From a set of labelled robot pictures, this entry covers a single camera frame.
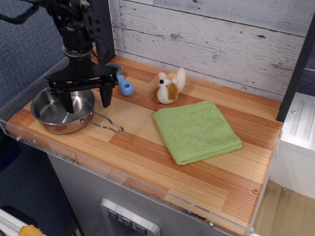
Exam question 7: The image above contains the dark left vertical post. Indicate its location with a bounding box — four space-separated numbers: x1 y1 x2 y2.
92 0 115 65

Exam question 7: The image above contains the silver dispenser panel with buttons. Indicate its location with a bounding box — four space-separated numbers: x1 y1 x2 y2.
100 198 161 236

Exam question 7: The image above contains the white brown plush dog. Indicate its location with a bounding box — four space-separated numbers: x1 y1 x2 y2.
153 68 186 104

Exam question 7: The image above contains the white aluminium side block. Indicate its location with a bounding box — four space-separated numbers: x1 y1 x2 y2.
269 92 315 198

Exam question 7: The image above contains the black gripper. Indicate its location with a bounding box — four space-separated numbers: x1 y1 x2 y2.
45 57 118 114

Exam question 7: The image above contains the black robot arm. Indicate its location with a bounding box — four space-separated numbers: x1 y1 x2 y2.
0 0 118 113

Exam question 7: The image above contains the blue and grey scoop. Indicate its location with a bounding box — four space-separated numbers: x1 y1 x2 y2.
106 63 134 96

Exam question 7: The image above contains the stainless steel pot with handle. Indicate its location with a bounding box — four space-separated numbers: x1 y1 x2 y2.
31 88 124 135

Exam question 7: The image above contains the clear acrylic table guard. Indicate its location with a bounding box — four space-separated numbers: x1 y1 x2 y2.
1 116 282 236

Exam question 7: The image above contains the grey cabinet front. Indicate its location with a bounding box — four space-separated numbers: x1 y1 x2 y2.
46 152 232 236

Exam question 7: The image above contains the dark vertical post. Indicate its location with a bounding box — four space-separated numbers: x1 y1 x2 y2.
276 16 315 122
92 0 115 65

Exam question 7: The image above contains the green folded towel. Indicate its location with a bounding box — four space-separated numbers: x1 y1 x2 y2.
153 101 243 165

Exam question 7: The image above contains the dark right vertical post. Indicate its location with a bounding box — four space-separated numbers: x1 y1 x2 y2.
276 16 315 122

